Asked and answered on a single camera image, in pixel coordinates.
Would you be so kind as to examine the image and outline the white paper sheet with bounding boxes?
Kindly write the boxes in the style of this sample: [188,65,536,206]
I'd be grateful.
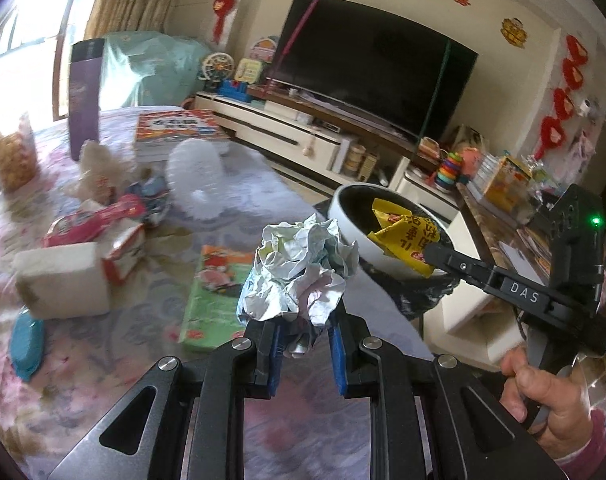
[498,240,551,273]

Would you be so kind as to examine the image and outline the red hanging knot ornaments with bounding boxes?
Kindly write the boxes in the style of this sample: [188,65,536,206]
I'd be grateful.
[212,0,255,45]

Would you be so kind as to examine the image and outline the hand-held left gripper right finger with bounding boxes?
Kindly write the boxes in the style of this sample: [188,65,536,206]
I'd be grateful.
[328,310,569,480]

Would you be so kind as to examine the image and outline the black television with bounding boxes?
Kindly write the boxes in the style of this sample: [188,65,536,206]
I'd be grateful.
[265,0,480,142]

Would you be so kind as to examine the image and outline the yellow green toy phone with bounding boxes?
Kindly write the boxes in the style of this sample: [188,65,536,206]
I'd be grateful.
[234,57,261,84]

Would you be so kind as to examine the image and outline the white tissue pack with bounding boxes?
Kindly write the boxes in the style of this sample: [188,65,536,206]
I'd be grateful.
[13,241,111,320]

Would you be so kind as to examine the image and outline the yellow snack wrapper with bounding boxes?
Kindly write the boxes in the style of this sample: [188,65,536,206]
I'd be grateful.
[367,198,451,278]

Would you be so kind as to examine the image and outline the teal cloth cover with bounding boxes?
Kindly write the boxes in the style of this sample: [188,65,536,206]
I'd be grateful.
[100,31,214,110]

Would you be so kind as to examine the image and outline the blue patterned crumpled wrapper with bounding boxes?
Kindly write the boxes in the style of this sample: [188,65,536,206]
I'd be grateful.
[125,175,171,228]

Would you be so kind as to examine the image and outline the white trash bin black liner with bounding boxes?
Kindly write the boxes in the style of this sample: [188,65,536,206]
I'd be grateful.
[315,185,461,331]

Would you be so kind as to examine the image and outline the stacked round tins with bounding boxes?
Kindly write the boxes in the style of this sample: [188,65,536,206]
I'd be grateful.
[348,142,366,176]

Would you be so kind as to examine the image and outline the rainbow stacking ring toy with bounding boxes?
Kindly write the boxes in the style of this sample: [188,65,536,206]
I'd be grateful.
[435,152,465,192]

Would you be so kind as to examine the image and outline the white television cabinet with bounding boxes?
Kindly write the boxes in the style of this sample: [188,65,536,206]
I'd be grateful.
[193,85,459,221]

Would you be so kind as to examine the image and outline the red heart wall hangings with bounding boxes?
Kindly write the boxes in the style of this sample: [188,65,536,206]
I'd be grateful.
[533,35,591,161]

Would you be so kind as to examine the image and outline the red cartoon cover book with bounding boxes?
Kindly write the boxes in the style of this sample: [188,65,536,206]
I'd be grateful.
[133,109,231,163]

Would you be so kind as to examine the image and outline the green picture book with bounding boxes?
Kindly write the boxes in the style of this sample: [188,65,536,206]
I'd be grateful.
[178,245,256,353]

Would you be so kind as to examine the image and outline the cream crumpled wrapper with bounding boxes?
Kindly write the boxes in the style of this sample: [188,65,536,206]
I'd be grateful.
[65,140,134,206]

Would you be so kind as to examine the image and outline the pink toy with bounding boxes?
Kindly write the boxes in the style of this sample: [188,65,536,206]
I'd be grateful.
[460,147,486,178]

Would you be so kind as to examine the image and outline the green stick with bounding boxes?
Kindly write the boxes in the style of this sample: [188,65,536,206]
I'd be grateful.
[417,40,451,153]

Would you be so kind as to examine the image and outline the person's right hand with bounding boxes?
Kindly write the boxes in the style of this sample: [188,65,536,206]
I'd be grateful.
[498,345,596,457]

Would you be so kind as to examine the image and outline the window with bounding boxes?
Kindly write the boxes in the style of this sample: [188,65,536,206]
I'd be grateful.
[0,0,91,126]

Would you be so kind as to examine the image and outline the yellow gift box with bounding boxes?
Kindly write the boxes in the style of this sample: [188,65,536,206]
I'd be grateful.
[483,155,534,213]

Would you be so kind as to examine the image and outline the person's right forearm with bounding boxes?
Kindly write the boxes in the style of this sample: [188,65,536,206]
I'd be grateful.
[553,435,606,467]

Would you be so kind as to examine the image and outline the pink snack packet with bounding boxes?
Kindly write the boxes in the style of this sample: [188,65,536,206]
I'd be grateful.
[43,194,146,248]

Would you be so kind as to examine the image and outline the white round bin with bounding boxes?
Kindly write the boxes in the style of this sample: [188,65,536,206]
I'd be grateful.
[328,183,459,281]

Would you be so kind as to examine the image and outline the marble top side table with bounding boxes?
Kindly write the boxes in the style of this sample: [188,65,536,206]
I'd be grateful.
[443,180,606,376]

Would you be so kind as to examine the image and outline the round colourful toy board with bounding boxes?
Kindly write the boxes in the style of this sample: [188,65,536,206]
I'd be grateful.
[248,36,280,63]

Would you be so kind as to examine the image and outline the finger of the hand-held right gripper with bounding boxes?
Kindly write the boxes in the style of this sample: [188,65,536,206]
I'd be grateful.
[423,242,494,288]

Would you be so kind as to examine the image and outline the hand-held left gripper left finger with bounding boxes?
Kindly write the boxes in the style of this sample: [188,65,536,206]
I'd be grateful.
[48,317,289,480]

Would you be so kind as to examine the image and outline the white foam fruit net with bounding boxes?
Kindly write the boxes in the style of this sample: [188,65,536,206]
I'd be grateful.
[165,139,231,218]

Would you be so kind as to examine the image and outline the blue toy cash register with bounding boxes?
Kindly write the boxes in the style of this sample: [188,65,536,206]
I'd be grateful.
[219,79,251,103]

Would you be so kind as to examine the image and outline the white security camera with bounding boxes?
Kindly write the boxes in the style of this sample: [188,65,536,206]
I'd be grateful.
[576,96,601,121]

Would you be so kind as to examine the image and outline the paper ball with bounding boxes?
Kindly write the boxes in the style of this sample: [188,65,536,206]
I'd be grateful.
[237,212,360,358]

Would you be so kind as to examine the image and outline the clear snack jar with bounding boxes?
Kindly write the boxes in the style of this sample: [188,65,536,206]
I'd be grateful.
[0,112,38,192]

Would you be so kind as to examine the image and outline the pink stick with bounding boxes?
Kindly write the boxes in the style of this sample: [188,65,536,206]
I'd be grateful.
[265,0,321,96]

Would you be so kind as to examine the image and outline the white ferris wheel toy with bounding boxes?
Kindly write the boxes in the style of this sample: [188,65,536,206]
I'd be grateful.
[199,51,236,95]

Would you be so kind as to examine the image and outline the tall purple box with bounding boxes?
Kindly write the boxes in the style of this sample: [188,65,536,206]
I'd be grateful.
[69,38,106,161]

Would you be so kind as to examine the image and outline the blue wipes pack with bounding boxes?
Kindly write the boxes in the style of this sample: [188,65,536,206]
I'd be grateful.
[10,312,46,381]

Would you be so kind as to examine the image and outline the gold red wall sticker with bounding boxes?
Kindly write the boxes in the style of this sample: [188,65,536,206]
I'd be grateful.
[500,17,528,48]

